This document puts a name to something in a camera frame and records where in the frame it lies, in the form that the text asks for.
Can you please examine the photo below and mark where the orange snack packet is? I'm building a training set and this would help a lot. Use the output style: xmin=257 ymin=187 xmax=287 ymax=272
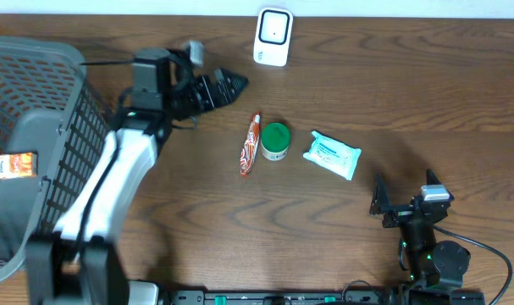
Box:
xmin=0 ymin=152 xmax=37 ymax=180

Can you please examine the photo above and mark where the teal wet wipes pack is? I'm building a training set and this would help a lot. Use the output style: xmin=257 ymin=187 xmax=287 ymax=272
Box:
xmin=302 ymin=130 xmax=362 ymax=180

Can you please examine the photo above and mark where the red orange candy bar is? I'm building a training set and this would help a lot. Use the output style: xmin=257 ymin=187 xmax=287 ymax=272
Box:
xmin=240 ymin=111 xmax=262 ymax=177

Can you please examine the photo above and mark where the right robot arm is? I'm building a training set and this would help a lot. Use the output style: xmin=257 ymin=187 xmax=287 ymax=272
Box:
xmin=369 ymin=169 xmax=471 ymax=291

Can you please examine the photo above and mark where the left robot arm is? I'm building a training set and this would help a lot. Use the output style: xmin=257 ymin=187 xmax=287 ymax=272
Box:
xmin=25 ymin=41 xmax=249 ymax=304

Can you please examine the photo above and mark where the white barcode scanner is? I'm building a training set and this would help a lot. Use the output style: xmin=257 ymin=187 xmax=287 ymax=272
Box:
xmin=253 ymin=8 xmax=294 ymax=67

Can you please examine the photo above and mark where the grey plastic basket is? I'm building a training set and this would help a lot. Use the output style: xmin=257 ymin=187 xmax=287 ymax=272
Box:
xmin=0 ymin=36 xmax=108 ymax=282

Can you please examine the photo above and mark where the green lid white jar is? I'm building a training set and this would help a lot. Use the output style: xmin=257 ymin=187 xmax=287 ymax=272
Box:
xmin=261 ymin=122 xmax=291 ymax=161

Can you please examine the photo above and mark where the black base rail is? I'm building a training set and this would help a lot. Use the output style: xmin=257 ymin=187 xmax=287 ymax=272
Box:
xmin=129 ymin=288 xmax=486 ymax=305

